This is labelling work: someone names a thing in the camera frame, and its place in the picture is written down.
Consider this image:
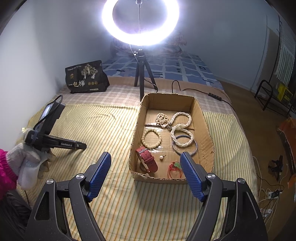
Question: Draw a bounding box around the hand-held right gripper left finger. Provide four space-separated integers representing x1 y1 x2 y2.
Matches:
26 152 111 241

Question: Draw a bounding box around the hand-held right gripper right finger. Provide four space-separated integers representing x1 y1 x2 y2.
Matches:
180 152 269 241

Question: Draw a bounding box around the yellow bead bracelet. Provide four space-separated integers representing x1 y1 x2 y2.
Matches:
141 128 163 147

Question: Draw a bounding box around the twisted white pearl necklace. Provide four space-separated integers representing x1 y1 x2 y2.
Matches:
170 112 193 147

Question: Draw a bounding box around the small white pearl bracelet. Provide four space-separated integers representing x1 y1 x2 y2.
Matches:
155 113 170 128

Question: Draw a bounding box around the person's left forearm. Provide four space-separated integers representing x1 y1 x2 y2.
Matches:
0 148 18 202

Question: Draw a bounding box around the person's left hand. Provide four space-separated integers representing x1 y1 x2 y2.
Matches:
6 128 56 191

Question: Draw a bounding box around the yellow striped bed sheet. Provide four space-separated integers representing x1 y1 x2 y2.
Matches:
23 103 258 241

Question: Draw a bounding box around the silver bangle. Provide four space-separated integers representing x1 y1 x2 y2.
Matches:
172 134 198 155

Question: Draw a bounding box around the black printed bag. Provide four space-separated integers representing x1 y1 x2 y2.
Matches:
65 60 110 94

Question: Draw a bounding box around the tan plaid bed sheet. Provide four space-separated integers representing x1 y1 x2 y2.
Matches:
53 76 232 114

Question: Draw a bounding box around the thin metal hairpin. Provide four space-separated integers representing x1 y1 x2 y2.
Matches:
144 123 173 128

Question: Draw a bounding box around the black device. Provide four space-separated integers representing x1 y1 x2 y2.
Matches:
268 155 284 181

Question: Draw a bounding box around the black tripod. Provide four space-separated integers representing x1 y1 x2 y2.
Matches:
134 49 158 102

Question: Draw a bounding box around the dark padded jacket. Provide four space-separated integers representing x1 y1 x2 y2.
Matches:
0 190 33 241

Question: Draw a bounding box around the orange cardboard box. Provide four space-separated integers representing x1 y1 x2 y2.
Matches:
276 117 296 181

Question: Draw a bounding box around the blue checked bed sheet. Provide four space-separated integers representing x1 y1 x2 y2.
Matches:
102 53 225 90

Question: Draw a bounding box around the black metal rack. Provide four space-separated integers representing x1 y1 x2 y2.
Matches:
254 80 296 114

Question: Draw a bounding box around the yellow box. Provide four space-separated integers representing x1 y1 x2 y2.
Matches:
276 83 293 102

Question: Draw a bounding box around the white striped hanging cloth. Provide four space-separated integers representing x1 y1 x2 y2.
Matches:
275 21 296 82

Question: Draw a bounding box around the red string green pendant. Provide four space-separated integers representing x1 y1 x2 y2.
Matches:
168 162 185 179

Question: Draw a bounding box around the red strap watch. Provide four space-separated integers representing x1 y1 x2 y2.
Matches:
136 147 158 173

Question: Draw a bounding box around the white cables and power strip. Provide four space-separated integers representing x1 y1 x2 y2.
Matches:
253 158 287 223

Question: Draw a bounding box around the black ring light cable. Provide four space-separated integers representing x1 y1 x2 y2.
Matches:
171 80 234 109

